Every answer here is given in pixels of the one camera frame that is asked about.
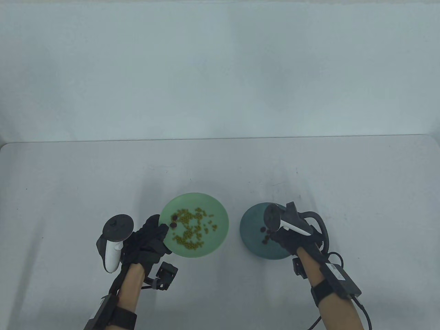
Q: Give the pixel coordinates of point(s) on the person's right hand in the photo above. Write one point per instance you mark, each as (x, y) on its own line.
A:
(302, 242)

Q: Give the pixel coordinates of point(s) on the person's left hand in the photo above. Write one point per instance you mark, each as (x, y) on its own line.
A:
(146, 244)

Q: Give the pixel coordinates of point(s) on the dark teal plate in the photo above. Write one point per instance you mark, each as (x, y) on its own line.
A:
(251, 220)

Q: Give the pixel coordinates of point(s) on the light green plate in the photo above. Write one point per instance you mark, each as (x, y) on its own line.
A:
(216, 240)

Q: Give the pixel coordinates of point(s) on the person's left forearm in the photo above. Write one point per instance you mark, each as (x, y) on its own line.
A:
(132, 285)

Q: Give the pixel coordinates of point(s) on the black left forearm sensor box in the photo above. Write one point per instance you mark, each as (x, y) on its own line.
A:
(103, 312)

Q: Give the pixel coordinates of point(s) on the person's right forearm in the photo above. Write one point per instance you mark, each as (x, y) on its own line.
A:
(330, 309)

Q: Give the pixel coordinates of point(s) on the black right forearm sensor box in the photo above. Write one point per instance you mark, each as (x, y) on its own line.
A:
(342, 278)

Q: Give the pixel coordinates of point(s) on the white left hand controller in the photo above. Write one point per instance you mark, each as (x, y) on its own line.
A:
(112, 256)

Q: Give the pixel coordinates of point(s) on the pile of green beans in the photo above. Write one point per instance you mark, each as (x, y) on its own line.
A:
(187, 216)

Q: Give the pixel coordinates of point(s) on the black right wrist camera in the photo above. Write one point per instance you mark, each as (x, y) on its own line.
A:
(299, 268)

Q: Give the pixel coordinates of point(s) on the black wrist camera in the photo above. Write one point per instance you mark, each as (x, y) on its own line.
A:
(299, 268)
(167, 271)

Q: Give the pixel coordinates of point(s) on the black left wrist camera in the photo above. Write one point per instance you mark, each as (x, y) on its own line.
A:
(167, 271)

